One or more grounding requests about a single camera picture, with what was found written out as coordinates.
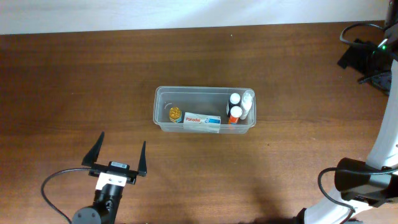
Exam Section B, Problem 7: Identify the white Panadol medicine box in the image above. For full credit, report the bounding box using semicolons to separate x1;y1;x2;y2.
183;112;221;133

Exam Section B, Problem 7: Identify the white plastic bottle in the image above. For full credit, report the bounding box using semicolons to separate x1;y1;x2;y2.
240;90;254;120

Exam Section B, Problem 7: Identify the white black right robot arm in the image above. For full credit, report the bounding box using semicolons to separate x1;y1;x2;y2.
291;0;397;223

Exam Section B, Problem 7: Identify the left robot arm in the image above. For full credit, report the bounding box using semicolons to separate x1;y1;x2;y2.
72;133;147;224

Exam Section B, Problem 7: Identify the gold-lidded balm jar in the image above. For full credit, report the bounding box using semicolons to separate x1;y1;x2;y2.
169;107;182;123

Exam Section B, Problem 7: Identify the orange tube white cap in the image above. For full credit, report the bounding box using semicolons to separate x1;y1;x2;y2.
228;106;243;124

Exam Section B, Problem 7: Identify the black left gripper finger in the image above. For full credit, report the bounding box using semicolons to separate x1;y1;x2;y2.
137;141;147;177
81;131;104;167

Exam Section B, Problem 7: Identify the black bottle white cap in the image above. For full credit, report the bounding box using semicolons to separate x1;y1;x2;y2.
226;93;241;117

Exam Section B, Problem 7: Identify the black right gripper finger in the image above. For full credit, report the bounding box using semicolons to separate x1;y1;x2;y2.
358;70;392;96
337;47;373;75

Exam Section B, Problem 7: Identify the clear plastic container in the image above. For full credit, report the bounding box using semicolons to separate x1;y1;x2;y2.
153;86;257;134

